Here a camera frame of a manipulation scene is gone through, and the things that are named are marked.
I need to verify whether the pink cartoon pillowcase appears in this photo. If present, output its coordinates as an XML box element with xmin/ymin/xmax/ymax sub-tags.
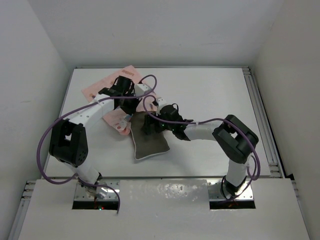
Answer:
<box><xmin>81</xmin><ymin>65</ymin><xmax>143</xmax><ymax>136</ymax></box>

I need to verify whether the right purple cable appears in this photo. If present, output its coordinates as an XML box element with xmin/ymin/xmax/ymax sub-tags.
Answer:
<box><xmin>142</xmin><ymin>94</ymin><xmax>261</xmax><ymax>202</ymax></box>

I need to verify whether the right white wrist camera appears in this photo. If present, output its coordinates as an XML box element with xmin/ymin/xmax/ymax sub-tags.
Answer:
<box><xmin>154</xmin><ymin>97</ymin><xmax>168</xmax><ymax>112</ymax></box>

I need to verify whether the metal base plate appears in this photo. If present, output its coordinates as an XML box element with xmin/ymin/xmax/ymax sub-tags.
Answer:
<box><xmin>207</xmin><ymin>178</ymin><xmax>254</xmax><ymax>202</ymax></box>
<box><xmin>74</xmin><ymin>179</ymin><xmax>120</xmax><ymax>202</ymax></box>

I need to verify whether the white front cover board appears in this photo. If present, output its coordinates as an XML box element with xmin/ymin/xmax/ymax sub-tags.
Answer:
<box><xmin>19</xmin><ymin>178</ymin><xmax>309</xmax><ymax>240</ymax></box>

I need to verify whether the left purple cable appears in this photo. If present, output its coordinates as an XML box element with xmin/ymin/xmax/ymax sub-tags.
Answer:
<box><xmin>36</xmin><ymin>74</ymin><xmax>158</xmax><ymax>215</ymax></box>

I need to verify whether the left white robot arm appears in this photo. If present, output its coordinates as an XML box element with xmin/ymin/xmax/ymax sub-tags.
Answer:
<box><xmin>49</xmin><ymin>76</ymin><xmax>149</xmax><ymax>185</ymax></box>

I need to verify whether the left aluminium frame rail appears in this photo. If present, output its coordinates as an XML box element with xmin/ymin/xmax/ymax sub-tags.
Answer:
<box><xmin>8</xmin><ymin>180</ymin><xmax>36</xmax><ymax>240</ymax></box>

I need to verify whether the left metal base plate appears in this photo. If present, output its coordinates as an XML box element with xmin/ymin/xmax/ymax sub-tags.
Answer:
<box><xmin>74</xmin><ymin>179</ymin><xmax>120</xmax><ymax>202</ymax></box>

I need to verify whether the purple cable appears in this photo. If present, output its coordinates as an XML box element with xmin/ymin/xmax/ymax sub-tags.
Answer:
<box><xmin>142</xmin><ymin>94</ymin><xmax>261</xmax><ymax>202</ymax></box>
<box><xmin>36</xmin><ymin>74</ymin><xmax>158</xmax><ymax>215</ymax></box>

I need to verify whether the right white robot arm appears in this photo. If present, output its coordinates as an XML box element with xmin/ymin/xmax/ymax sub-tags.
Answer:
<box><xmin>141</xmin><ymin>104</ymin><xmax>261</xmax><ymax>199</ymax></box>

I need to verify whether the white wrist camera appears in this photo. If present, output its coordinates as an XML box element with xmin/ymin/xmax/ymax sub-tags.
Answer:
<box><xmin>154</xmin><ymin>97</ymin><xmax>168</xmax><ymax>112</ymax></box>
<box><xmin>134</xmin><ymin>83</ymin><xmax>151</xmax><ymax>98</ymax></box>

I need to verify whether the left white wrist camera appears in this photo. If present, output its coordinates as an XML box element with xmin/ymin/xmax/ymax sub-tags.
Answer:
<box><xmin>134</xmin><ymin>83</ymin><xmax>151</xmax><ymax>98</ymax></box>

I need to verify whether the grey floral pillow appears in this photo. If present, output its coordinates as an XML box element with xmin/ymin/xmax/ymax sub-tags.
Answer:
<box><xmin>130</xmin><ymin>111</ymin><xmax>170</xmax><ymax>161</ymax></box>

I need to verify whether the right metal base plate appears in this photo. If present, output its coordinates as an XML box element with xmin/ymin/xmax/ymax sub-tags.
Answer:
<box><xmin>207</xmin><ymin>178</ymin><xmax>254</xmax><ymax>202</ymax></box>

